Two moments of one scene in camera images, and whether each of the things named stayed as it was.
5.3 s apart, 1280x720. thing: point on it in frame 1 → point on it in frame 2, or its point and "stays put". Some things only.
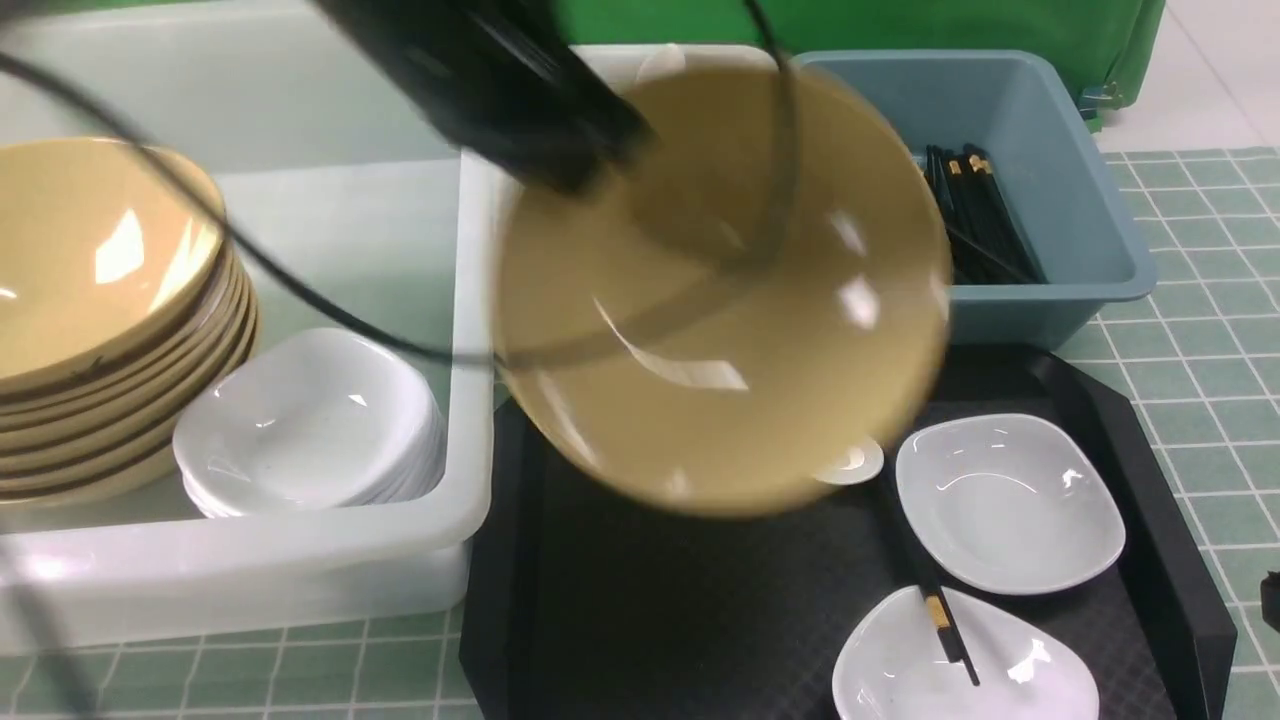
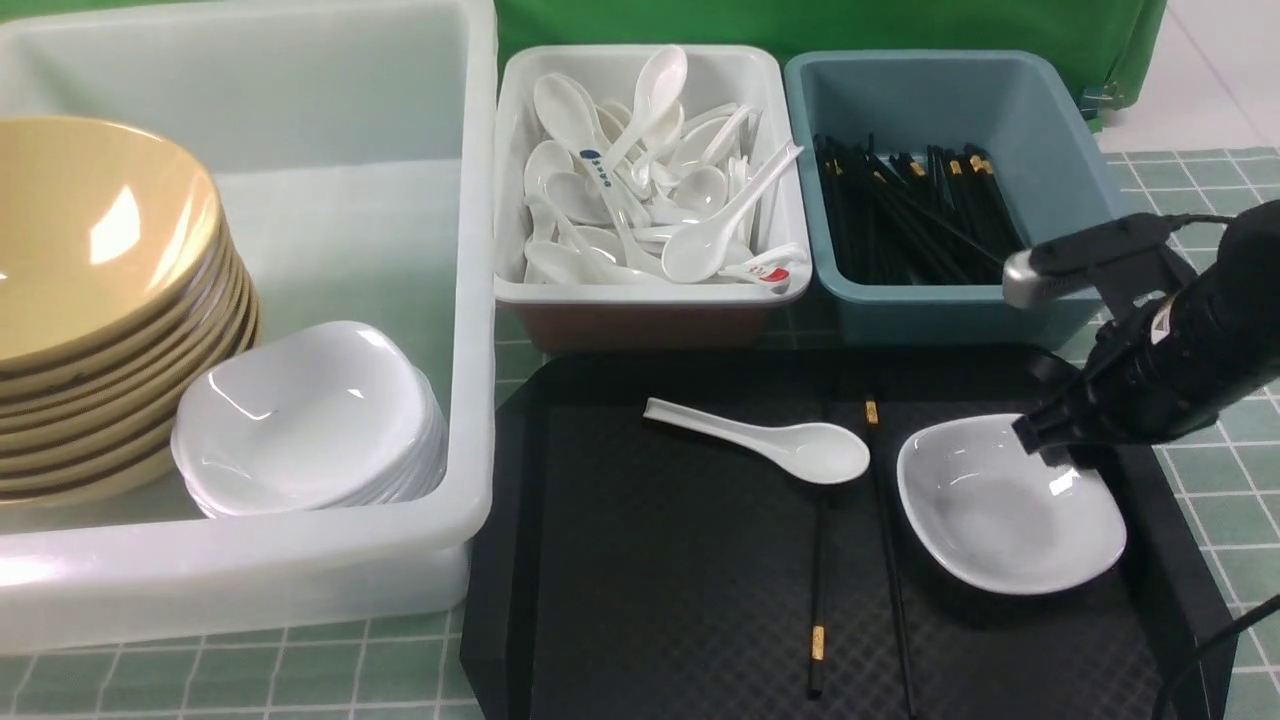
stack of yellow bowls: (121, 305) stays put
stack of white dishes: (326, 419) stays put
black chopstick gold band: (947, 624) → (818, 645)
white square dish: (1010, 504) stays put
